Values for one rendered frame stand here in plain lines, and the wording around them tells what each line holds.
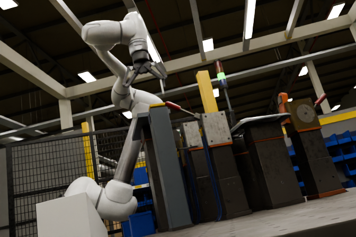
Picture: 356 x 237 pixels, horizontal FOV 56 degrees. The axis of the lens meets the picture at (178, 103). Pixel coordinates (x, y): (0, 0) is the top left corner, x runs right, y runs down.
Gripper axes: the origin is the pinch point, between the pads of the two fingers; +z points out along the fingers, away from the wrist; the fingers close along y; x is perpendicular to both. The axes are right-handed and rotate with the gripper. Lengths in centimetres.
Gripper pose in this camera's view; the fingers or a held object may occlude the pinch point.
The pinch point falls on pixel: (148, 95)
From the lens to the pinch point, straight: 146.5
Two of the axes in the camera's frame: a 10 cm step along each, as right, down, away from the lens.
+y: 9.8, -1.9, 0.8
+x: -0.1, 3.3, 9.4
